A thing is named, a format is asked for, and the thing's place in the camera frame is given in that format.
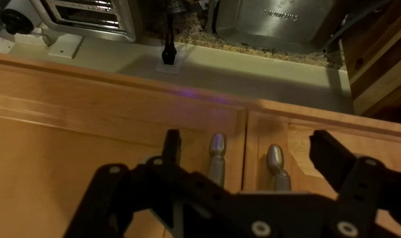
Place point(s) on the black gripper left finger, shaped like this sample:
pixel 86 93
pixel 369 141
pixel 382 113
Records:
pixel 172 146

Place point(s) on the white wall outlet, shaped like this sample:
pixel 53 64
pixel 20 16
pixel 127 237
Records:
pixel 65 47

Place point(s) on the wall outlet with plug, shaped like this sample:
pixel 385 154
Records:
pixel 168 67

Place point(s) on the wooden cupboard door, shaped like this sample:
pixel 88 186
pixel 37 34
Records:
pixel 260 133
pixel 54 176

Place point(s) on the wooden wall cupboard body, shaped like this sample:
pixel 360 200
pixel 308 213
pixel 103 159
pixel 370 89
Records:
pixel 31 67

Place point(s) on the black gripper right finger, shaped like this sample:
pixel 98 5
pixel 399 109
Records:
pixel 358 186

